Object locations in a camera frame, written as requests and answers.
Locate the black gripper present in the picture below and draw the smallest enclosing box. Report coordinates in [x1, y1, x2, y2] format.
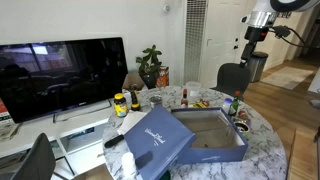
[239, 26, 270, 68]

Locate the steel trash can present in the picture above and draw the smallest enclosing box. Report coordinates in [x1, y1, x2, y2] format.
[248, 51, 270, 84]

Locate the black chair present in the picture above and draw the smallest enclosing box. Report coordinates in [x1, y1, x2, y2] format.
[9, 132, 70, 180]
[210, 62, 252, 101]

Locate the white panel door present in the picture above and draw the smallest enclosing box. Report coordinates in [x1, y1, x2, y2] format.
[199, 0, 250, 90]

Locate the beige floor rug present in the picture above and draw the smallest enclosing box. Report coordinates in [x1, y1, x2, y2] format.
[260, 66, 315, 91]

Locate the green bottle red cap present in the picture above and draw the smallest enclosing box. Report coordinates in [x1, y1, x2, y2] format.
[228, 90, 242, 118]

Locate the white bottle blue cap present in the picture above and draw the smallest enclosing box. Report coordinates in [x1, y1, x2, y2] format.
[222, 97, 233, 115]

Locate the small red can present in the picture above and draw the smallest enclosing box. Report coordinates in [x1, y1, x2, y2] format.
[237, 109, 251, 122]

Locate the clear plastic cup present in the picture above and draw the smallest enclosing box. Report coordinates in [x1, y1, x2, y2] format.
[185, 81, 203, 99]

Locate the red sauce packet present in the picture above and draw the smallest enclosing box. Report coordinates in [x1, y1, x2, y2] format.
[199, 98, 211, 108]

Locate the open tin can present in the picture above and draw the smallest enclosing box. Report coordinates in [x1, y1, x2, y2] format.
[233, 120, 251, 141]

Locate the hot sauce bottle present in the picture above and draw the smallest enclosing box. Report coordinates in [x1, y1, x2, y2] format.
[180, 88, 190, 108]

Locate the orange snack bag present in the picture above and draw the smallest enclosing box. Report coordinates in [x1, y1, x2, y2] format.
[155, 65, 170, 88]

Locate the green potted plant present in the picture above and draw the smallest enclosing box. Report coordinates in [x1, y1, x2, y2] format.
[135, 44, 164, 90]

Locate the blue cardboard box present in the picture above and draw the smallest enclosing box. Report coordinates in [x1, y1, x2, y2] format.
[170, 106, 250, 165]

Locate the flat light wooden board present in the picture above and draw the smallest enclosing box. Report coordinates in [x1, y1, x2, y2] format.
[287, 129, 320, 180]

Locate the brown cardboard box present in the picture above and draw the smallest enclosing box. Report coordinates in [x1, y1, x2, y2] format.
[122, 71, 148, 93]

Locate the dark bottle yellow label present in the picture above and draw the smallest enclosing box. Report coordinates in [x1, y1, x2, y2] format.
[129, 83, 142, 112]

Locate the blue cardboard box lid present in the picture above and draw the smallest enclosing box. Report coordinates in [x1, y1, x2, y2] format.
[123, 104, 197, 180]

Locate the white paper sheet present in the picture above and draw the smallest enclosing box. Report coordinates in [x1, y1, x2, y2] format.
[116, 109, 148, 136]

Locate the vitamin bottle yellow lid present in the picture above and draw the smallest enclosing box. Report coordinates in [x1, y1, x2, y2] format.
[113, 93, 130, 118]

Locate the black remote control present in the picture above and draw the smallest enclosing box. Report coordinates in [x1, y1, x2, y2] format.
[103, 134, 126, 150]

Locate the plain white bottle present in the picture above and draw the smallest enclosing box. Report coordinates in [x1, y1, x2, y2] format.
[121, 152, 138, 180]

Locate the black flat screen television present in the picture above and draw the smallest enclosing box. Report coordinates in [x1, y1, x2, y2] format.
[0, 37, 129, 125]

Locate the white television stand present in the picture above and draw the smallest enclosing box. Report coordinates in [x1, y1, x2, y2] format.
[0, 99, 134, 178]

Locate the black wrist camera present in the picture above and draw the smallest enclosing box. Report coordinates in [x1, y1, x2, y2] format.
[273, 25, 292, 38]

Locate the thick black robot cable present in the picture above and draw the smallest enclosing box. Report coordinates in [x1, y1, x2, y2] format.
[268, 26, 306, 48]

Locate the white wall heater grille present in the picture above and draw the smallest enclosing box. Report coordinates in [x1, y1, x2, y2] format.
[183, 0, 209, 86]

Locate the white wall thermostat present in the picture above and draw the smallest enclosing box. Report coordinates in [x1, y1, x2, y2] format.
[162, 3, 172, 15]

